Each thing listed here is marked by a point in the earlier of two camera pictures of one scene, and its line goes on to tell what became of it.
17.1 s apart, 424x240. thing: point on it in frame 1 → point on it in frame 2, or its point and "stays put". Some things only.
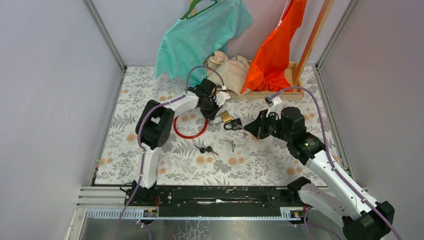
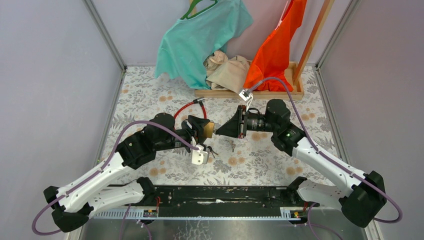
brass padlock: x=225 y=116 → x=208 y=129
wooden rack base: x=296 y=92 stays put
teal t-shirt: x=190 y=41 stays put
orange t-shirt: x=269 y=69 stays put
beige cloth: x=233 y=71 stays put
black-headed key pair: x=208 y=149 stays put
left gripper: x=210 y=114 → x=196 y=135
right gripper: x=257 y=128 → x=234 y=127
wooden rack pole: x=313 y=41 stays put
